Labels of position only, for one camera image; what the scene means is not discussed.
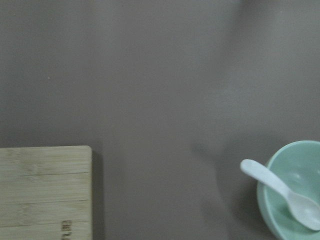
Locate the wooden cutting board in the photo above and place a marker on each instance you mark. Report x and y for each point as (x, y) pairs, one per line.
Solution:
(46, 193)

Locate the mint green bowl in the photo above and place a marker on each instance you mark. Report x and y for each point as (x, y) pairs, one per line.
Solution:
(298, 165)

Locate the white ceramic spoon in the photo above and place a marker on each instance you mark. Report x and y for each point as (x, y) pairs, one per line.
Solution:
(303, 209)

